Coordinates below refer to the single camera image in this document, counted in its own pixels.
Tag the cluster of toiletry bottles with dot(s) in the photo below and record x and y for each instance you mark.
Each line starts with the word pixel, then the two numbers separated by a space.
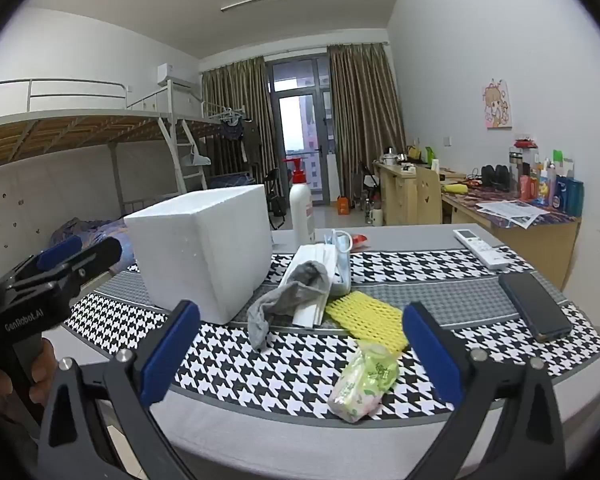
pixel 530 185

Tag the black folding chair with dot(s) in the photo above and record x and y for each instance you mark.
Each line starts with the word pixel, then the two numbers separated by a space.
pixel 367 180
pixel 276 200

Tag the printed papers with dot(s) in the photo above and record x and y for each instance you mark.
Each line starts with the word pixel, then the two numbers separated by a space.
pixel 512 212

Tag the cluster of clear bottles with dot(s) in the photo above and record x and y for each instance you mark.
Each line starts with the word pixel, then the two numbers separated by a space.
pixel 362 207

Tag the silver pot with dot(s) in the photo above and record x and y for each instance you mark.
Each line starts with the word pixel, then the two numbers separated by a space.
pixel 390 157

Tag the green bottle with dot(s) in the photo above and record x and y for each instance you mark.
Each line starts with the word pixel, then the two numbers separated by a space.
pixel 431 155

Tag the blue face mask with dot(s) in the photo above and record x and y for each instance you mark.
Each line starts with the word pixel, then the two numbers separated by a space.
pixel 341 275

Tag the orange jug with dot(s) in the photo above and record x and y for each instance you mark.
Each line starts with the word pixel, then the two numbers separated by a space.
pixel 343 206

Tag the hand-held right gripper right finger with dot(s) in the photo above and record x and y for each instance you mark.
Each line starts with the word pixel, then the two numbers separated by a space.
pixel 430 355

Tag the yellow bag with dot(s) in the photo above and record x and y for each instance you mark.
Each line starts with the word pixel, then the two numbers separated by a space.
pixel 415 153

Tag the white pump bottle red cap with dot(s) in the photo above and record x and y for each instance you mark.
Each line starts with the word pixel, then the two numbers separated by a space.
pixel 301 210

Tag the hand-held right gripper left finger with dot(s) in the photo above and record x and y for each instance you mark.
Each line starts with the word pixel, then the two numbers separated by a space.
pixel 172 355

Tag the yellow object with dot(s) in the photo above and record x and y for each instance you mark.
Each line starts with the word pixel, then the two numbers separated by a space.
pixel 455 189

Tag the grey sock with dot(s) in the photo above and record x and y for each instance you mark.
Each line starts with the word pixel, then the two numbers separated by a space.
pixel 280 300

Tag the yellow foam net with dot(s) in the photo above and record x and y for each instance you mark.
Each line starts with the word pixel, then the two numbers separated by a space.
pixel 365 320

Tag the black headphones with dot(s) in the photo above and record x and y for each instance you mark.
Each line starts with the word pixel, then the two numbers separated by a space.
pixel 495 177

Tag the green tissue packet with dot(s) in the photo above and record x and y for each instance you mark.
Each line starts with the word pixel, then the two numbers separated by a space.
pixel 365 380

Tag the blue carton box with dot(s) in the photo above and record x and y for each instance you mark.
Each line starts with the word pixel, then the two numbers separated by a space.
pixel 570 197

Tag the white remote control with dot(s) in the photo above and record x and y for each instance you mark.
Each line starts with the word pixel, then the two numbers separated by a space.
pixel 480 247

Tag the white tissue paper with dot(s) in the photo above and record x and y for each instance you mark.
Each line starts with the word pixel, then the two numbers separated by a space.
pixel 315 253

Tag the black phone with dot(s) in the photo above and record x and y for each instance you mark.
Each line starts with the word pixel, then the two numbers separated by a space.
pixel 535 305

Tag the glass balcony door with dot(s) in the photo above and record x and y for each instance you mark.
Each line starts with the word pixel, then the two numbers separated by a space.
pixel 300 125

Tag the white metal bunk bed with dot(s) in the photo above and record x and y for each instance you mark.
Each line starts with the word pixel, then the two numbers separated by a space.
pixel 80 127

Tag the pink cartoon wall poster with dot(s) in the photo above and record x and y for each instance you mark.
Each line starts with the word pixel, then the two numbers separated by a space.
pixel 497 105

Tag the hanging dark clothes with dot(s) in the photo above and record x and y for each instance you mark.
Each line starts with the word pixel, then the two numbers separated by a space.
pixel 240 140

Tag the houndstooth tablecloth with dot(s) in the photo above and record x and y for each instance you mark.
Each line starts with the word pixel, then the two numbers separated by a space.
pixel 290 375

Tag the white air conditioner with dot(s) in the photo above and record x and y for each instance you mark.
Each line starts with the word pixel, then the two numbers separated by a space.
pixel 175 76

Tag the brown curtain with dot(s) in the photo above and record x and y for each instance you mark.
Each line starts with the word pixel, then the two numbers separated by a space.
pixel 235 110
pixel 365 110

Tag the blue checked mattress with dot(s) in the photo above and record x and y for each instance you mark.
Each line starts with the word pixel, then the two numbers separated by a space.
pixel 230 179

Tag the blue patterned quilt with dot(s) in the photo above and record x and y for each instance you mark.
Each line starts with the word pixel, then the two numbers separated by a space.
pixel 105 230

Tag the wooden desk with drawers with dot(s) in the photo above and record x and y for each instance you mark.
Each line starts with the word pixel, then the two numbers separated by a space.
pixel 397 195

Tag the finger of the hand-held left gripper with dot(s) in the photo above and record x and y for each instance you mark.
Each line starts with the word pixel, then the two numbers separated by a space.
pixel 97 257
pixel 57 254

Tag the red snack packet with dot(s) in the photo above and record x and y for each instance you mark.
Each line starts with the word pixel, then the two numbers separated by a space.
pixel 360 241

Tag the person's left hand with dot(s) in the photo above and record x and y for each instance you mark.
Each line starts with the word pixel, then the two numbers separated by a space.
pixel 45 370

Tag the patterned desk cloth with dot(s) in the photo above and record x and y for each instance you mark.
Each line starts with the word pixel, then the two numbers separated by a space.
pixel 472 199

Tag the wooden chair smiley cutout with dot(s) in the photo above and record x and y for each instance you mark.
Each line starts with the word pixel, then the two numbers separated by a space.
pixel 428 195

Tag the white foam box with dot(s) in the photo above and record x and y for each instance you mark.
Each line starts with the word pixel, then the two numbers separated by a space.
pixel 190 250

